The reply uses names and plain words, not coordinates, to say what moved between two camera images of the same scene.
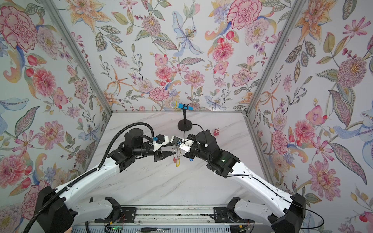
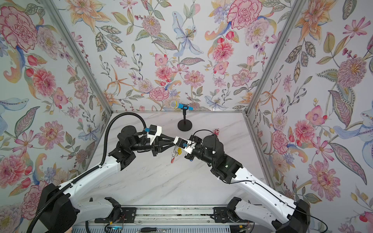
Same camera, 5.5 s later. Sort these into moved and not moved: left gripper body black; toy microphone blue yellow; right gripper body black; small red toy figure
Moved: left gripper body black
Not moved: right gripper body black; small red toy figure; toy microphone blue yellow
